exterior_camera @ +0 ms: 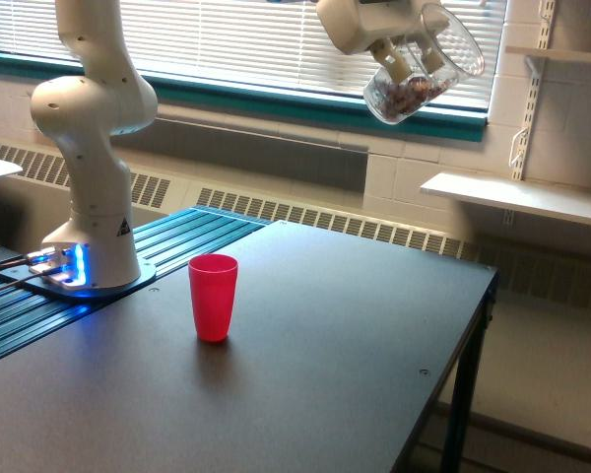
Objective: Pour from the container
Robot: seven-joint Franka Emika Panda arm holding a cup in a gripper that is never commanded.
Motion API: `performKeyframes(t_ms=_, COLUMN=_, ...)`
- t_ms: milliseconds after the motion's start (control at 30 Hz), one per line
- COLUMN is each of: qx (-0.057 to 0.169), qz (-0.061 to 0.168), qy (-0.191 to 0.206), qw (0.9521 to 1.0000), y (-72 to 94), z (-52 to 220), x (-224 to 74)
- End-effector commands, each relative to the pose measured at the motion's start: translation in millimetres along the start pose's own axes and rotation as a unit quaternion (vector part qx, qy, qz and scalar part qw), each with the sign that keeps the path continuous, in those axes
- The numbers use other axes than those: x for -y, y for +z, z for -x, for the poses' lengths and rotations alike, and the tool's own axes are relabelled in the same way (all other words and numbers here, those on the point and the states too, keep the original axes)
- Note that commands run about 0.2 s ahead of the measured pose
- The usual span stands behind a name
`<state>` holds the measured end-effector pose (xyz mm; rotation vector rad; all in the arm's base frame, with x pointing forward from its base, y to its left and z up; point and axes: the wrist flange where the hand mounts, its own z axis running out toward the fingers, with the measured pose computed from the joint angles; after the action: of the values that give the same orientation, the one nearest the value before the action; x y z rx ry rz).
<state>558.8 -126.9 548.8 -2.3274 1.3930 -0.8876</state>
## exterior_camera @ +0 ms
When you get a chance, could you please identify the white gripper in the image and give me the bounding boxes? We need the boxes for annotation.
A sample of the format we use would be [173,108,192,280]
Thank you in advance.
[316,0,443,83]

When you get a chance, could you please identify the clear plastic cup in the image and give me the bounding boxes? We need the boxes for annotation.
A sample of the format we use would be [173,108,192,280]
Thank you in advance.
[363,4,485,125]

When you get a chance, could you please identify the brown red pieces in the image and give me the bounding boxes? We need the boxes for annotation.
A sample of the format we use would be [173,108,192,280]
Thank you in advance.
[372,77,449,121]

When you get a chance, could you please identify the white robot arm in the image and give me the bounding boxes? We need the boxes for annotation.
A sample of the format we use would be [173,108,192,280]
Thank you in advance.
[31,1,158,293]

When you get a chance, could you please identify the white window blinds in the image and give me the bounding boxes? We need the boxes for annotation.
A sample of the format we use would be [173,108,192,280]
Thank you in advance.
[0,1,507,108]

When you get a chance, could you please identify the red plastic cup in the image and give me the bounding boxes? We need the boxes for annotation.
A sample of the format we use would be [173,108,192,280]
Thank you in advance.
[188,253,238,343]

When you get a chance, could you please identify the blue table leg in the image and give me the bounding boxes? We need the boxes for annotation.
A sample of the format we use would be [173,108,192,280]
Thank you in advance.
[439,275,498,472]

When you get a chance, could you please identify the white shelf bracket rail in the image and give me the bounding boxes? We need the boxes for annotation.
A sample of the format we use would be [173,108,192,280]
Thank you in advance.
[506,1,557,181]

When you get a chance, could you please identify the white upper wall shelf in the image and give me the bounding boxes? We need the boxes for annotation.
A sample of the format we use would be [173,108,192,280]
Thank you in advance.
[505,45,591,64]

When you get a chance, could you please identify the white wall shelf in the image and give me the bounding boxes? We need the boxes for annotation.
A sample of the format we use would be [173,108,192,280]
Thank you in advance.
[505,45,591,64]
[421,172,591,226]

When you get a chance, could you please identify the white lower wall shelf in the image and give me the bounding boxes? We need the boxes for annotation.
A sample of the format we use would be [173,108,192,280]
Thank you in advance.
[421,172,591,226]

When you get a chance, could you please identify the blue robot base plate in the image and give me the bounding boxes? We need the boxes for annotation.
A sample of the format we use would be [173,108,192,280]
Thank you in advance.
[0,258,156,303]

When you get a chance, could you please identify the black cable lower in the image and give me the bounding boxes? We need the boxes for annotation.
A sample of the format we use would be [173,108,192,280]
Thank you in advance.
[0,271,48,298]

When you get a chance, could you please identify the black cable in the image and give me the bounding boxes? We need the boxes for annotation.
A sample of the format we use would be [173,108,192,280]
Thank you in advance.
[0,271,48,298]
[0,251,45,278]

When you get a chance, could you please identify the black cable upper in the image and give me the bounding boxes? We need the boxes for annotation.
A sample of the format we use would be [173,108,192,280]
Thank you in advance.
[0,251,45,278]

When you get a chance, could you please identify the blue slotted aluminium rail bed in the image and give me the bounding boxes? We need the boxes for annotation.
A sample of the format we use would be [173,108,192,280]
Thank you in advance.
[0,206,266,359]

